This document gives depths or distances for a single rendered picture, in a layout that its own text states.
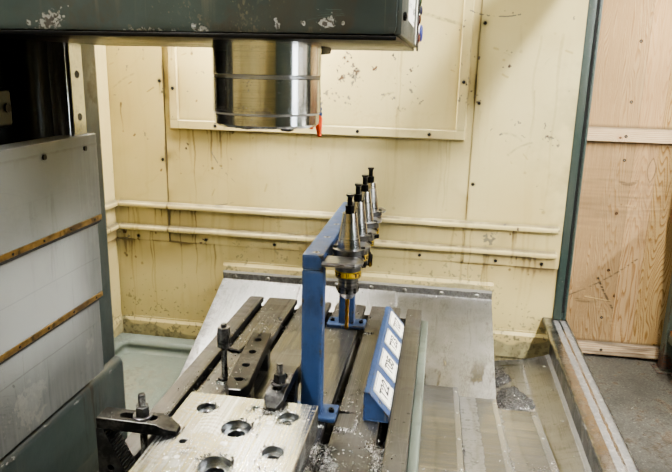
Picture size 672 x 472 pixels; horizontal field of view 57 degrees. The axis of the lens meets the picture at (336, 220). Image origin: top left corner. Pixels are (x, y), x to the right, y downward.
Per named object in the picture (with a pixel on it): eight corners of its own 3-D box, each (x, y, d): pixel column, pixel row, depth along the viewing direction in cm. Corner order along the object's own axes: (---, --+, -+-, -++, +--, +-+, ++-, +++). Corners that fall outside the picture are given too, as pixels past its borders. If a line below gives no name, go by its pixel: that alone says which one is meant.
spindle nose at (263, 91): (240, 118, 104) (239, 43, 101) (332, 122, 100) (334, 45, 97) (194, 126, 89) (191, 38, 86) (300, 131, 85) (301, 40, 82)
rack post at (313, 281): (339, 409, 123) (343, 265, 116) (334, 424, 118) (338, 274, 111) (290, 403, 124) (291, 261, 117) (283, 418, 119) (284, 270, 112)
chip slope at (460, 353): (485, 366, 203) (492, 291, 197) (505, 512, 136) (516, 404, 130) (224, 340, 217) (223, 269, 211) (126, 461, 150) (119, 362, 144)
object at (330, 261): (364, 261, 115) (365, 257, 115) (361, 270, 110) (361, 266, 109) (327, 258, 116) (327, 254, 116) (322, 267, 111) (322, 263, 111)
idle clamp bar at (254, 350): (272, 359, 143) (272, 333, 141) (247, 420, 118) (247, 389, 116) (251, 358, 144) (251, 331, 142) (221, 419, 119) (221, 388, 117)
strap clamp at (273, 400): (297, 418, 119) (298, 346, 116) (280, 459, 107) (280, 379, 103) (280, 416, 120) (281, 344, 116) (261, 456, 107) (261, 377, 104)
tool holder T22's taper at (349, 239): (338, 243, 120) (338, 209, 118) (361, 244, 120) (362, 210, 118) (336, 249, 116) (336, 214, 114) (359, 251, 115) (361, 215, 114)
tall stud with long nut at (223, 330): (233, 377, 134) (232, 321, 131) (228, 383, 131) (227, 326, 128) (220, 376, 135) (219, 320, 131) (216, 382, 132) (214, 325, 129)
